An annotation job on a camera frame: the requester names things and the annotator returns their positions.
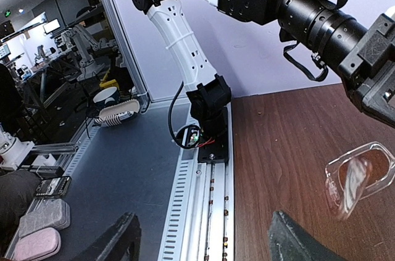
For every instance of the striped bowl off table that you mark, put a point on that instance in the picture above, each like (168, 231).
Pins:
(113, 111)

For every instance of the aluminium front frame rail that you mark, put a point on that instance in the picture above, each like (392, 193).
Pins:
(200, 220)

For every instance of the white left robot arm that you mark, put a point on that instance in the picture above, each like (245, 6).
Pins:
(319, 25)

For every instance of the grey zip case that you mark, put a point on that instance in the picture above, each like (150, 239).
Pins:
(50, 214)

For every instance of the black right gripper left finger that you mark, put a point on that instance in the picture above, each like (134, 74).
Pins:
(121, 241)

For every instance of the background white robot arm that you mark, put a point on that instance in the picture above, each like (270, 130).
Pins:
(83, 40)

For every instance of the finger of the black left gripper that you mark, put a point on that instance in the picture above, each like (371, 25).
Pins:
(375, 104)

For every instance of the black smartphone off table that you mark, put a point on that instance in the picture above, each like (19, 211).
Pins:
(53, 188)

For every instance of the pink zip case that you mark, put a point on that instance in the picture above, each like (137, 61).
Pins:
(38, 245)

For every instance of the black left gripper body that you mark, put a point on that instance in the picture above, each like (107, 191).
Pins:
(370, 64)

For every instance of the aluminium left corner post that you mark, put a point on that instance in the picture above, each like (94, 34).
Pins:
(129, 60)

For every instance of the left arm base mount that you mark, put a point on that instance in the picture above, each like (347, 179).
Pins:
(209, 108)

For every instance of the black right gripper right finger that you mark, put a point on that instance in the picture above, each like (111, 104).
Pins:
(287, 240)

